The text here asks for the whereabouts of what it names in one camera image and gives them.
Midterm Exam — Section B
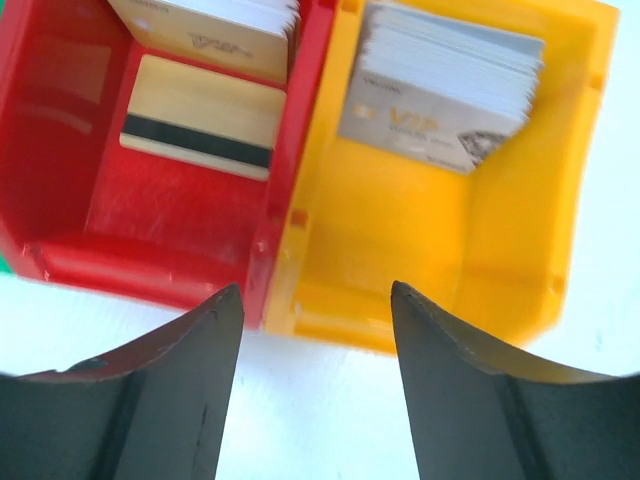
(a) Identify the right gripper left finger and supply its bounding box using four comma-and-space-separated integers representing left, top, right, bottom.
1, 284, 244, 479

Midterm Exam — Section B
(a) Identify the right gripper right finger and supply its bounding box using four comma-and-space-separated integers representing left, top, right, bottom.
391, 282, 639, 479

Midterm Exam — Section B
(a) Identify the card in yellow bin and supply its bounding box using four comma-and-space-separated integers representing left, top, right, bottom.
338, 1, 545, 174

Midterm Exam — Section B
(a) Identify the card in red bin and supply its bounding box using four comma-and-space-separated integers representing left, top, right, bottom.
109, 0, 302, 85

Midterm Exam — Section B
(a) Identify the yellow plastic bin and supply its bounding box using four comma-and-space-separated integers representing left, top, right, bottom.
265, 1, 619, 352

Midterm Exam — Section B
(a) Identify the green plastic bin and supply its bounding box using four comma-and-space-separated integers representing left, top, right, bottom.
0, 258, 12, 274

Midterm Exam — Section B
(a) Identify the red plastic bin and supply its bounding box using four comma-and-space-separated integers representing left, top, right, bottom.
1, 1, 336, 328

